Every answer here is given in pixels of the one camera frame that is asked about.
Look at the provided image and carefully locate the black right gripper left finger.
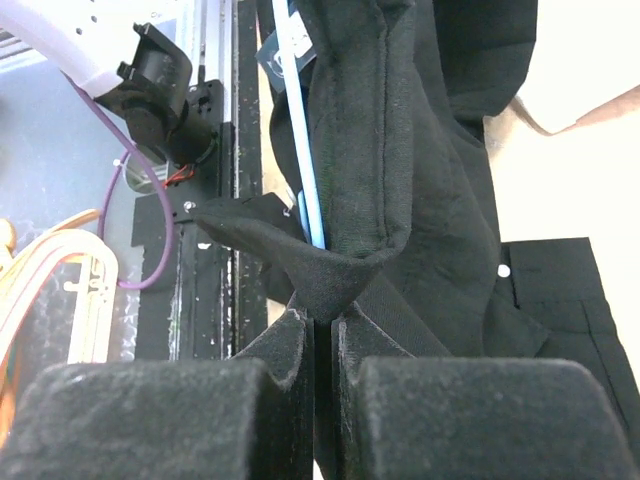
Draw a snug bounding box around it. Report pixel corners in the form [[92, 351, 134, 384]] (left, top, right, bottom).
[[1, 304, 314, 479]]

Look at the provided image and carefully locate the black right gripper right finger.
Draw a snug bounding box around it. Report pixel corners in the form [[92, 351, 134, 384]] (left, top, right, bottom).
[[331, 308, 638, 479]]

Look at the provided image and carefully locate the light blue wire hanger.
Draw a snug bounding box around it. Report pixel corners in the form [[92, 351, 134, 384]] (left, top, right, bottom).
[[272, 0, 326, 249]]

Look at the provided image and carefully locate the black button shirt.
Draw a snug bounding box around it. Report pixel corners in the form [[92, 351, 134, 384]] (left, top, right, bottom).
[[191, 0, 640, 480]]

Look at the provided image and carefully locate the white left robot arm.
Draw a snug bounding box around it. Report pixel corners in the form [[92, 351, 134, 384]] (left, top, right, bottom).
[[1, 1, 216, 166]]

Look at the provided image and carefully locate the beige hanger on tray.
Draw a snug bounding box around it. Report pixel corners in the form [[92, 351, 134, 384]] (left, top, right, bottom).
[[1, 209, 119, 440]]

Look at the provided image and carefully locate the white hanging shirt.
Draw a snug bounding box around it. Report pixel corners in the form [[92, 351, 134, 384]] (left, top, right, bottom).
[[516, 0, 639, 134]]

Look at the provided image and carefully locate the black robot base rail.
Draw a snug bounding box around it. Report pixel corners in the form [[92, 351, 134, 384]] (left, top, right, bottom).
[[134, 1, 267, 360]]

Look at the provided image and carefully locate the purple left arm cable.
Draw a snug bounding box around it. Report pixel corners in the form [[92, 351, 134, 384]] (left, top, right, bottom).
[[59, 69, 176, 292]]

